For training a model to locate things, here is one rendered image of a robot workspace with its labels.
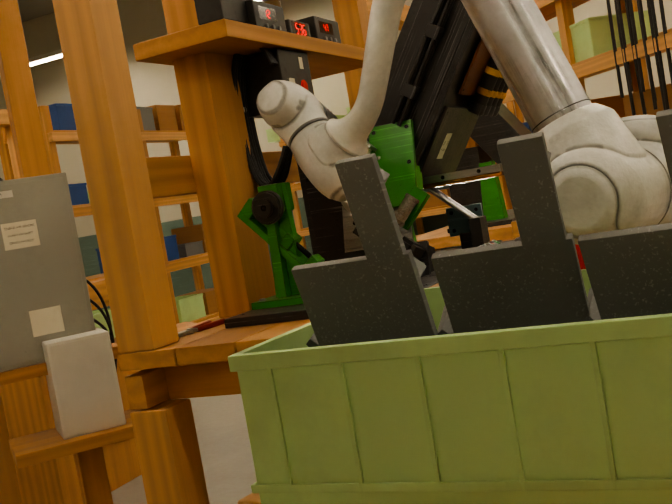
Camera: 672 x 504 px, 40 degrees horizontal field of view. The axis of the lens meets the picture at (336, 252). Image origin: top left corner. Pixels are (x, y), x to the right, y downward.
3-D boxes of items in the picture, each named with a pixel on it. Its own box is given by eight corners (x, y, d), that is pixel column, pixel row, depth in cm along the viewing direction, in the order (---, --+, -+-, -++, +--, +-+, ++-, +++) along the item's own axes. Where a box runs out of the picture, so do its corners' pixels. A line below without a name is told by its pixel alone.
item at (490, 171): (516, 173, 237) (514, 161, 237) (501, 175, 222) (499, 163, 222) (379, 197, 253) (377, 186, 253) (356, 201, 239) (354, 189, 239)
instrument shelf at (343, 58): (379, 63, 279) (377, 50, 279) (227, 36, 198) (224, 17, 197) (307, 81, 290) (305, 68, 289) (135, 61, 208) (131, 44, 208)
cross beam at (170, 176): (360, 174, 308) (356, 147, 307) (120, 201, 190) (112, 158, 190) (347, 176, 310) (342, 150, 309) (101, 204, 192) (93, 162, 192)
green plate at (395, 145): (429, 209, 224) (423, 127, 229) (417, 203, 217) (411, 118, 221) (387, 216, 229) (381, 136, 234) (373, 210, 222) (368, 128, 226)
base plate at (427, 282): (530, 243, 277) (529, 237, 277) (407, 307, 177) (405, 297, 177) (402, 261, 295) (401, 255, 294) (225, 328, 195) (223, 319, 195)
